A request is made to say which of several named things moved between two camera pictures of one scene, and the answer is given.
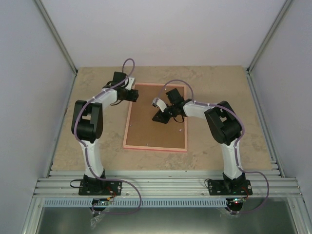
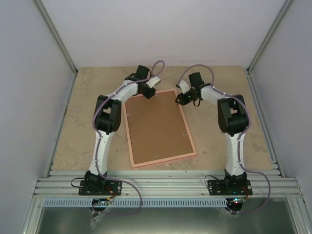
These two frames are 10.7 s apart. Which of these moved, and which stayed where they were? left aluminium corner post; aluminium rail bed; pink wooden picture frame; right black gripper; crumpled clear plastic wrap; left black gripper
Moved: pink wooden picture frame; left black gripper; right black gripper
Stayed: left aluminium corner post; aluminium rail bed; crumpled clear plastic wrap
